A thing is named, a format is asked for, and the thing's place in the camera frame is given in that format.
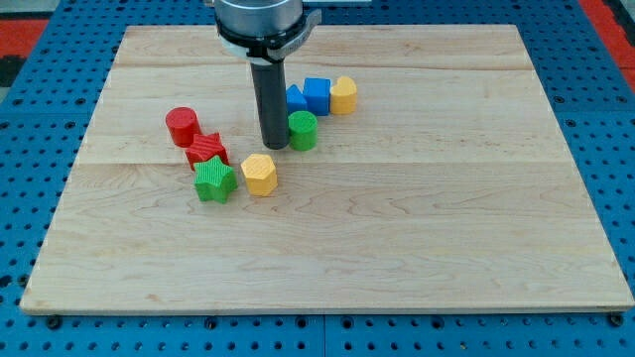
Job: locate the green cylinder block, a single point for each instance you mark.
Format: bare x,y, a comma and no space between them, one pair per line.
303,127

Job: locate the yellow hexagon block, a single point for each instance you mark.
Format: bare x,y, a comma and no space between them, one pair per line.
260,174

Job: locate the blue triangle block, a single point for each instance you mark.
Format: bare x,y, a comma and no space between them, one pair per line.
295,100

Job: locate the yellow heart block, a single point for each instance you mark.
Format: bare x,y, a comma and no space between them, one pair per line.
343,96

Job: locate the light wooden board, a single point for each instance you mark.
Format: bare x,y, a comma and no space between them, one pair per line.
450,189

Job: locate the red cylinder block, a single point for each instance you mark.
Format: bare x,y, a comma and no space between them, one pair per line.
183,125

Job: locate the green star block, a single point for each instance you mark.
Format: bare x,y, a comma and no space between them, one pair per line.
214,180

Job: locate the blue cube block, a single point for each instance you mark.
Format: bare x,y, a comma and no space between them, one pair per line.
317,95

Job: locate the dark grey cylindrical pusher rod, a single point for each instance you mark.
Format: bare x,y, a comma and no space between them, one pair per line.
270,94

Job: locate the red star block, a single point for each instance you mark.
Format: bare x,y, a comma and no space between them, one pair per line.
204,148

